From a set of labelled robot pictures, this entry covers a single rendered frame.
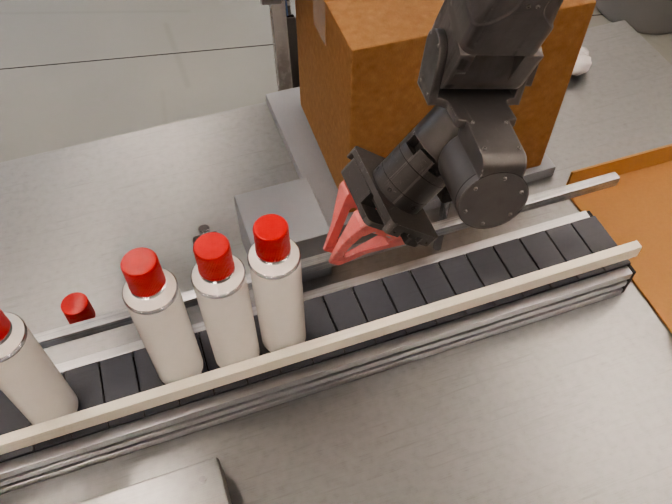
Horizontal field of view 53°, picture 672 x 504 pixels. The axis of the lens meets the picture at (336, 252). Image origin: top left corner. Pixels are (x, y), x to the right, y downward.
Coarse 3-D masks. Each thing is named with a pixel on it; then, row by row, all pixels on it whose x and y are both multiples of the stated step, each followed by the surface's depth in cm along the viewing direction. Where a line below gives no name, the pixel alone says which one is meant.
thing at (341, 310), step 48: (528, 240) 87; (576, 240) 87; (384, 288) 82; (432, 288) 82; (384, 336) 78; (96, 384) 75; (144, 384) 75; (240, 384) 75; (0, 432) 71; (96, 432) 73
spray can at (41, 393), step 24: (0, 312) 58; (0, 336) 58; (24, 336) 60; (0, 360) 59; (24, 360) 61; (48, 360) 65; (0, 384) 62; (24, 384) 63; (48, 384) 65; (24, 408) 66; (48, 408) 67; (72, 408) 71
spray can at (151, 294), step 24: (120, 264) 59; (144, 264) 59; (144, 288) 60; (168, 288) 62; (144, 312) 61; (168, 312) 63; (144, 336) 66; (168, 336) 65; (192, 336) 70; (168, 360) 69; (192, 360) 71
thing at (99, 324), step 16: (608, 176) 82; (544, 192) 81; (560, 192) 81; (576, 192) 81; (528, 208) 80; (432, 224) 78; (448, 224) 78; (464, 224) 78; (320, 256) 75; (304, 272) 75; (192, 304) 72; (96, 320) 70; (112, 320) 70; (128, 320) 71; (48, 336) 69; (64, 336) 69; (80, 336) 70
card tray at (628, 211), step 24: (600, 168) 97; (624, 168) 99; (648, 168) 101; (600, 192) 98; (624, 192) 98; (648, 192) 98; (600, 216) 95; (624, 216) 95; (648, 216) 95; (624, 240) 93; (648, 240) 93; (648, 264) 90; (648, 288) 88
